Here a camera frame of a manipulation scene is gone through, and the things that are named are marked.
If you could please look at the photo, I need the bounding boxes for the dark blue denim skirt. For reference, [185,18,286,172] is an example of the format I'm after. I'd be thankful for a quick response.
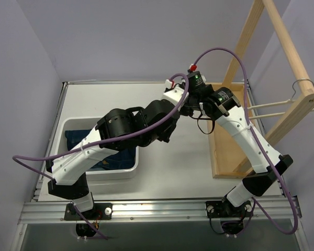
[64,129,136,171]

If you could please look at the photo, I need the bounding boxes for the white clothes hanger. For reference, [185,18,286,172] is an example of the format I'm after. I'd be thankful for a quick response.
[248,78,314,120]

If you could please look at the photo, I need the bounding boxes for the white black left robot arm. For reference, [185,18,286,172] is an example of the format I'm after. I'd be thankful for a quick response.
[46,79,189,212]

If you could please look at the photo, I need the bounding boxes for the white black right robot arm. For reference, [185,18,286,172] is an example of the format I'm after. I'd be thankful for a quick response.
[181,71,293,217]

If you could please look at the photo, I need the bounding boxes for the wooden clothes rack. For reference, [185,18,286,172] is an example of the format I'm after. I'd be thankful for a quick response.
[209,1,314,179]

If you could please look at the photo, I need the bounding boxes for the white plastic basket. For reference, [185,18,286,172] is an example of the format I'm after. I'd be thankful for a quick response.
[51,116,139,181]

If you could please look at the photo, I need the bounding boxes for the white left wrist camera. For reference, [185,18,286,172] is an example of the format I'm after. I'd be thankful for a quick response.
[161,79,185,105]

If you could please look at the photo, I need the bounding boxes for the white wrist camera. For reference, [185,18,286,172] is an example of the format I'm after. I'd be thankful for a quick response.
[161,79,185,105]
[187,64,206,84]

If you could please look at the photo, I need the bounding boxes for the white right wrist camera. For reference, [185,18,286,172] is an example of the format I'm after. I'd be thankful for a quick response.
[187,64,206,84]

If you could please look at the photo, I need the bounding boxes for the aluminium mounting rail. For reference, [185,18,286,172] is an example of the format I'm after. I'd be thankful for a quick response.
[18,197,293,224]

